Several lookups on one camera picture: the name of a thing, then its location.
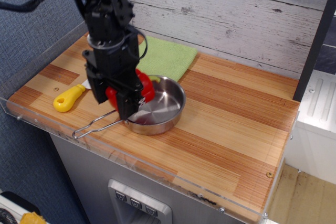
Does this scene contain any red toy bell pepper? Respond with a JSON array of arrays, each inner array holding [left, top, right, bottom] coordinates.
[[105, 69, 155, 111]]

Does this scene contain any stainless steel pot with handle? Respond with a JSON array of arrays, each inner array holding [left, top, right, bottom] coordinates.
[[72, 75, 186, 139]]

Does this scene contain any yellow-handled toy knife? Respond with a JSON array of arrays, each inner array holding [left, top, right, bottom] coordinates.
[[53, 80, 91, 113]]

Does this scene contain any white ribbed appliance at right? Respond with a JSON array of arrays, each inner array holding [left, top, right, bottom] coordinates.
[[285, 70, 335, 184]]

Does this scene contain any yellow object bottom left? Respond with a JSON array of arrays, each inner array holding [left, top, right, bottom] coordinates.
[[19, 212, 47, 224]]

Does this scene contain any grey cabinet with dispenser panel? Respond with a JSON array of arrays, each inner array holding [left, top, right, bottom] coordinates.
[[48, 132, 253, 224]]

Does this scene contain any dark right vertical post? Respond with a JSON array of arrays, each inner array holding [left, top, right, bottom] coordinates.
[[292, 0, 335, 102]]

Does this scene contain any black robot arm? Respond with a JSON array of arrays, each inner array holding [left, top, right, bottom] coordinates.
[[74, 0, 143, 120]]

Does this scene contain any green folded cloth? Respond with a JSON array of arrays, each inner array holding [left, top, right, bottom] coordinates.
[[136, 36, 197, 81]]

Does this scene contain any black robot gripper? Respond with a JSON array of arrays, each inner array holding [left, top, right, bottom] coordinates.
[[82, 34, 143, 120]]

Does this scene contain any clear acrylic guard rail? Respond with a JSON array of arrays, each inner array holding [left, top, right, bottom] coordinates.
[[8, 35, 299, 223]]

